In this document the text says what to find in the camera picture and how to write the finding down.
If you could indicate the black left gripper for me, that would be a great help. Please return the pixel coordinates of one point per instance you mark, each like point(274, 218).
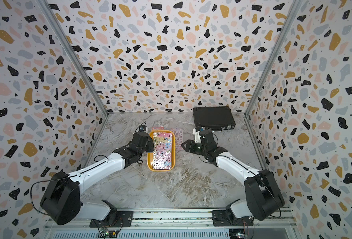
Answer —
point(150, 143)

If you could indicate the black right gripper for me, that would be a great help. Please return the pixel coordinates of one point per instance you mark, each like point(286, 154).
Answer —
point(189, 146)

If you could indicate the yellow plastic storage box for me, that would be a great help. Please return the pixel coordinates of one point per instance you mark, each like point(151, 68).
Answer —
point(150, 155)

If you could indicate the purple 3D sticker sheet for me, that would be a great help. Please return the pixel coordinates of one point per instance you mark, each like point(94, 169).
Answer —
point(178, 136)

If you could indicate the pink yellow cat sticker sheet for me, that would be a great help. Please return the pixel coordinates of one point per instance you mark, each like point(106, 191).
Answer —
point(163, 150)

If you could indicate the red blue cat sticker sheet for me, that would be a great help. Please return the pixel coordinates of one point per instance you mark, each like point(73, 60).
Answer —
point(157, 128)

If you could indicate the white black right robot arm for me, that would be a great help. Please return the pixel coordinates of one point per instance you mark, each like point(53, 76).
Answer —
point(262, 194)

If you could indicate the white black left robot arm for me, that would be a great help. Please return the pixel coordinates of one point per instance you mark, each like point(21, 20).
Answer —
point(62, 198)

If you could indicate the black hard case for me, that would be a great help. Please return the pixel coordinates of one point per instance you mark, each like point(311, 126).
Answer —
point(213, 118)

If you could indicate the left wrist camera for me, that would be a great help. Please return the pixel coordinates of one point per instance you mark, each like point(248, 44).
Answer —
point(142, 128)

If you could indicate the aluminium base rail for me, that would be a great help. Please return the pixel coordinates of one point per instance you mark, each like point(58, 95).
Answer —
point(194, 223)

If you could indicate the left aluminium corner post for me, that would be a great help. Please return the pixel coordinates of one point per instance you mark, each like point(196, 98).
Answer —
point(47, 12)

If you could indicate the aluminium corner post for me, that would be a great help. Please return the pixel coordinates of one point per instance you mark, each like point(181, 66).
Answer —
point(276, 49)
point(47, 12)

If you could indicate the right aluminium corner post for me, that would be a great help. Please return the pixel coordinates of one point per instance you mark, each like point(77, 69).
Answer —
point(276, 49)

